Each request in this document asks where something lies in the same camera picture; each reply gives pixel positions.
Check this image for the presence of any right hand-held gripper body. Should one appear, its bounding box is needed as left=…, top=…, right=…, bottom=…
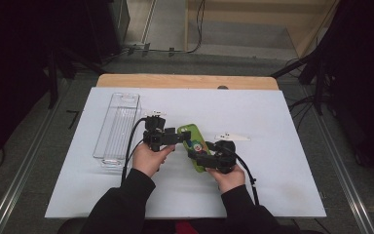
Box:
left=207, top=132, right=251, bottom=175

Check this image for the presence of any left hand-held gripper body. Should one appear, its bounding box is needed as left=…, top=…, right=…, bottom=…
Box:
left=142, top=110, right=179, bottom=153

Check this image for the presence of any green cartoon phone case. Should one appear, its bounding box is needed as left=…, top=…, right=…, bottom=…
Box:
left=176, top=123, right=212, bottom=174

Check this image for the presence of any clear plastic container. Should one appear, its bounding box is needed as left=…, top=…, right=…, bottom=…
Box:
left=93, top=92, right=143, bottom=172

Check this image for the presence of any person's right hand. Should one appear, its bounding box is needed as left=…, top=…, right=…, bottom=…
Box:
left=206, top=164, right=246, bottom=195

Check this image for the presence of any person's left hand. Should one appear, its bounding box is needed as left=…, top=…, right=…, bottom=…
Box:
left=131, top=142, right=176, bottom=178

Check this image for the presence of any wooden table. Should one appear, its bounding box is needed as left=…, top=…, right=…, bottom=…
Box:
left=95, top=73, right=280, bottom=91

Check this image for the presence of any white table cover board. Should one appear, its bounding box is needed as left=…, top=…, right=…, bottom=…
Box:
left=44, top=86, right=327, bottom=219

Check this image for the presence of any dark clothing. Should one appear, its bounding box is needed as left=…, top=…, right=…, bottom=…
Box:
left=142, top=217, right=235, bottom=234

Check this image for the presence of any red cloth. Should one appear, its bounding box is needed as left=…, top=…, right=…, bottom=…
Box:
left=174, top=220, right=200, bottom=234

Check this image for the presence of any black metal stand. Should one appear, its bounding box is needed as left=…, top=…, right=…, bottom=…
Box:
left=271, top=52, right=326, bottom=116
left=45, top=48, right=108, bottom=110

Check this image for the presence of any black curtain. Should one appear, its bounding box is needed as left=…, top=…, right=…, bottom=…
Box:
left=305, top=0, right=374, bottom=176
left=0, top=0, right=131, bottom=164

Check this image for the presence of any left hand-held gripper cable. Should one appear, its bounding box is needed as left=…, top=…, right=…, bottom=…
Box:
left=120, top=117, right=148, bottom=184

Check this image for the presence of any hand-held gripper cable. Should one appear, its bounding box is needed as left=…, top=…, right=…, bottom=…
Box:
left=233, top=151, right=261, bottom=207
left=120, top=117, right=148, bottom=184

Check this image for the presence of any right hand-held gripper cable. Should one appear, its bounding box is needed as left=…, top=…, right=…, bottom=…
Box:
left=233, top=151, right=261, bottom=207

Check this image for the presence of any bundle of black floor cables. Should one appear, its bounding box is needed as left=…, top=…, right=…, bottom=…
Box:
left=286, top=94, right=317, bottom=132

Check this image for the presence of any metal floor rail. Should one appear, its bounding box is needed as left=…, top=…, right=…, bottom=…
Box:
left=300, top=87, right=374, bottom=234
left=0, top=77, right=74, bottom=234

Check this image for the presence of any light wooden frame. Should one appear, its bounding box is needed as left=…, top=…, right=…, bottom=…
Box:
left=184, top=0, right=340, bottom=59

